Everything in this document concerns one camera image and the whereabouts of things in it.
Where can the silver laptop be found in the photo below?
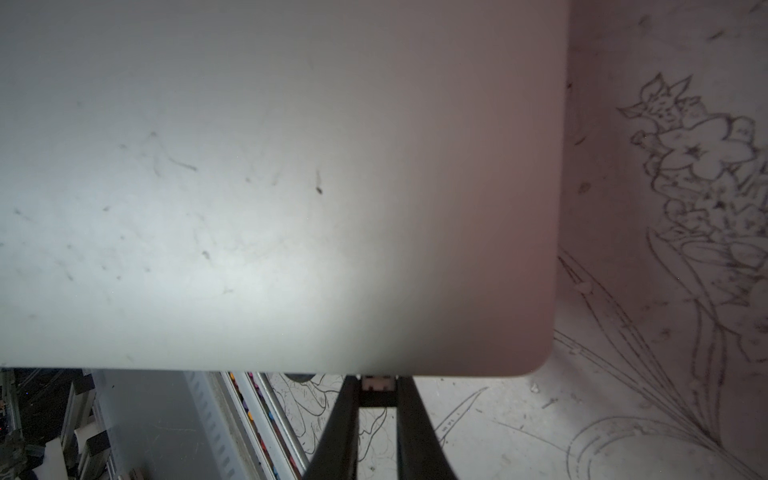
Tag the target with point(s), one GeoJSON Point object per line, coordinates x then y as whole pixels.
{"type": "Point", "coordinates": [341, 187]}

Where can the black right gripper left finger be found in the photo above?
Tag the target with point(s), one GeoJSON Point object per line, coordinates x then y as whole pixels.
{"type": "Point", "coordinates": [336, 454]}

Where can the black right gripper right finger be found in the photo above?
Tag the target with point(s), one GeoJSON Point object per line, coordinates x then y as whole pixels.
{"type": "Point", "coordinates": [419, 453]}

